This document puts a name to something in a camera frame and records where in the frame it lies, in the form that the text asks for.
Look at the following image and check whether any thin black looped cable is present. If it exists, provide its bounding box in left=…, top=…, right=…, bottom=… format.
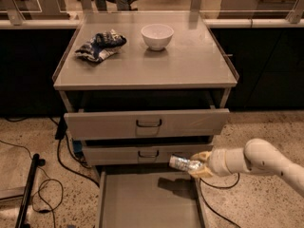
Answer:
left=0, top=138, right=65, bottom=228

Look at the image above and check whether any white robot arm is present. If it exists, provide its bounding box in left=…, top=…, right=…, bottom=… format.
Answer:
left=189, top=139, right=304, bottom=197

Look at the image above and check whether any silver blue redbull can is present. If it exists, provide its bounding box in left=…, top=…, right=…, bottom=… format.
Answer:
left=169, top=155, right=203, bottom=172

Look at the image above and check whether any white ceramic bowl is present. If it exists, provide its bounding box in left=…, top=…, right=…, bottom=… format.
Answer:
left=142, top=24, right=174, bottom=50

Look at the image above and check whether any grey drawer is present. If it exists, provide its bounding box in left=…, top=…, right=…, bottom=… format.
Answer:
left=83, top=143, right=213, bottom=165
left=95, top=164, right=209, bottom=228
left=65, top=108, right=229, bottom=140

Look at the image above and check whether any dark background desk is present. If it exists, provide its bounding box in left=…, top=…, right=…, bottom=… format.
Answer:
left=218, top=0, right=296, bottom=19

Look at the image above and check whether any grey metal drawer cabinet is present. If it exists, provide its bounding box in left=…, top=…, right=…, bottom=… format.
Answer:
left=51, top=10, right=239, bottom=173

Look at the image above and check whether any black floor cable right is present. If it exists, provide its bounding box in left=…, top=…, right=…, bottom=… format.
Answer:
left=199, top=173, right=241, bottom=228

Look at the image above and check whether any black floor cable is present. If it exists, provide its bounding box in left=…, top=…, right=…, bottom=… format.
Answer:
left=48, top=116, right=101, bottom=188
left=199, top=173, right=241, bottom=228

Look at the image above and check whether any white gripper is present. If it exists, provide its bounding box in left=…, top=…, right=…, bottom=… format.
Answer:
left=188, top=148, right=246, bottom=179

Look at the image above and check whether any black metal stand pole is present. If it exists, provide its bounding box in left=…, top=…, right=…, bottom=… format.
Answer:
left=15, top=153, right=42, bottom=228

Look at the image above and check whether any white counter rail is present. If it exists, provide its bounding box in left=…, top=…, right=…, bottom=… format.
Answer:
left=0, top=19, right=290, bottom=29

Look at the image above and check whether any black floor cable left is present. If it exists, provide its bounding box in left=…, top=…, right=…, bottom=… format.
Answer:
left=48, top=116, right=101, bottom=188

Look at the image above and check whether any blue white chip bag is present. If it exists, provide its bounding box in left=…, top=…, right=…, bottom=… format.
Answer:
left=75, top=29, right=127, bottom=64

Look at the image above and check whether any grey top drawer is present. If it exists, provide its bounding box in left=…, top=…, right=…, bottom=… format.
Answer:
left=65, top=108, right=229, bottom=140

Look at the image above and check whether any grey bottom drawer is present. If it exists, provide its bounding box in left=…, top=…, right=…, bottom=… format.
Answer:
left=95, top=164, right=209, bottom=228

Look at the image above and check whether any grey middle drawer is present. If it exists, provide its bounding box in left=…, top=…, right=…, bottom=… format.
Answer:
left=83, top=143, right=213, bottom=165

